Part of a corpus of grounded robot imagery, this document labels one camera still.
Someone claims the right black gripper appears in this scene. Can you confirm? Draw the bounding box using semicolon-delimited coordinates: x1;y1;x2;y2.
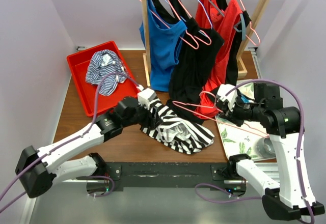
220;94;264;127

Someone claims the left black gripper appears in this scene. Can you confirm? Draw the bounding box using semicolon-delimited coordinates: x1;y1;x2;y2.
123;100;163;130

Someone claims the pink wire hanger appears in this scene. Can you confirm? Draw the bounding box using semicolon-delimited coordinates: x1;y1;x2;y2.
238;0;261;47
172;100;269;138
160;0;212;46
151;0;199;50

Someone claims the black white striped tank top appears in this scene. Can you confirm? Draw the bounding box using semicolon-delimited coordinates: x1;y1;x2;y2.
140;96;214;155

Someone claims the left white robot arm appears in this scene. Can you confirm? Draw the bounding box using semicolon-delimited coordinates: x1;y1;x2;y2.
15;97;162;198

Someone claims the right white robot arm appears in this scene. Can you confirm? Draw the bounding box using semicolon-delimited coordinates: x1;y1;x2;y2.
215;79;325;223

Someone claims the blue tank top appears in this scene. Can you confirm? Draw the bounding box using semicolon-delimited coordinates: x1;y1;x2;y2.
147;0;186;92

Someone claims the grey blue hanger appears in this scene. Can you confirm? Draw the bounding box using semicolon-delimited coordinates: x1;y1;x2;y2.
208;0;247;40

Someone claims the black red tank top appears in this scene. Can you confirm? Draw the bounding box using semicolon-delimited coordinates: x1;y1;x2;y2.
204;0;251;91

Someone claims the floral pattern tray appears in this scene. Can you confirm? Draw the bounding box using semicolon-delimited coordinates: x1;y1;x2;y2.
215;79;277;161

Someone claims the blue white striped shirt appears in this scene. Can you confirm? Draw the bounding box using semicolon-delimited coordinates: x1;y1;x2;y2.
85;49;127;96

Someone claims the wooden clothes rack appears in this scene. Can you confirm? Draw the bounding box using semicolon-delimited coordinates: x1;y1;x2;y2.
139;0;270;87

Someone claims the red plastic bin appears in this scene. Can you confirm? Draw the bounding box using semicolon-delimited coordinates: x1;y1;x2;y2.
67;41;138;117

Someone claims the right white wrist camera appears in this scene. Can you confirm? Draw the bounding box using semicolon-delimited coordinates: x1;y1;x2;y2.
216;84;237;110

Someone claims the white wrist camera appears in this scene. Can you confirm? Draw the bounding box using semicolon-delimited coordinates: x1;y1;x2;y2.
216;84;237;110
137;88;156;109

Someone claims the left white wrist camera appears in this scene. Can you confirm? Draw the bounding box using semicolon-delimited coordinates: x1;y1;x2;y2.
137;88;156;109

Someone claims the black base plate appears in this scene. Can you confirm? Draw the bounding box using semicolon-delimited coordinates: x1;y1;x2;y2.
106;162;246;191

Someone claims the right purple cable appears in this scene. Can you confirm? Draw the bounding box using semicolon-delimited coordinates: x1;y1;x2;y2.
195;79;315;224

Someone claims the purple cable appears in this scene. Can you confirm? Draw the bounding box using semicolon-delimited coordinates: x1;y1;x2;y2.
0;72;145;209
195;79;315;224

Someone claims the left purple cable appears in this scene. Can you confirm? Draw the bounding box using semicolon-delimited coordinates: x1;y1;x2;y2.
0;72;145;209

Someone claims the aluminium frame rail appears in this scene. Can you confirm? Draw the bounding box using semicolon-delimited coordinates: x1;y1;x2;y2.
19;160;313;224

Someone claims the light blue wire hanger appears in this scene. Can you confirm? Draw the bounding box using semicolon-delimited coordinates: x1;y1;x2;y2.
175;0;213;31

